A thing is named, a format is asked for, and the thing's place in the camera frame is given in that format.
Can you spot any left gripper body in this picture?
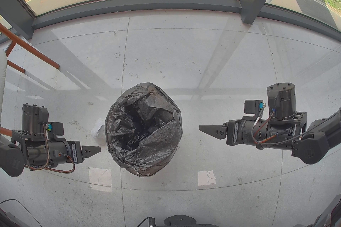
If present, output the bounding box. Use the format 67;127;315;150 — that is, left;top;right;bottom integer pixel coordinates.
50;140;84;168

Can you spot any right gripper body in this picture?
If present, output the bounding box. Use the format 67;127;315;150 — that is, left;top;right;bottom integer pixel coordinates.
226;119;272;149

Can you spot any black plastic bag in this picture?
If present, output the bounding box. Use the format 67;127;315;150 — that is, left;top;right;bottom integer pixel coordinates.
105;82;183;178

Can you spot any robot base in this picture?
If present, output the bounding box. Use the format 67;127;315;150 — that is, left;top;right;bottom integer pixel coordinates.
164;215;219;227

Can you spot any crumpled white paper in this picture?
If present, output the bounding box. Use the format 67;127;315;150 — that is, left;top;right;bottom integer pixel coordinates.
91;118;107;139

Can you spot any white cushioned wooden chair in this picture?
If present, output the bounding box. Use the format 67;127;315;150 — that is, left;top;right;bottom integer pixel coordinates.
0;22;59;139

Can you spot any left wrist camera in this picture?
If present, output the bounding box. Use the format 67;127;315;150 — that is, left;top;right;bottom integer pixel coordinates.
46;122;64;142

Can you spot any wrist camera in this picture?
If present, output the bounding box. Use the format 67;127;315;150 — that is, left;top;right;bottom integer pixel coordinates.
46;122;64;142
244;99;267;122

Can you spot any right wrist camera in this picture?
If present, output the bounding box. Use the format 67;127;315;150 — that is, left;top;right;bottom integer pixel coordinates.
244;99;267;122

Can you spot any black cable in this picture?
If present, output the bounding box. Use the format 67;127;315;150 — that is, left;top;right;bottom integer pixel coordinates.
137;217;155;227
0;199;35;227

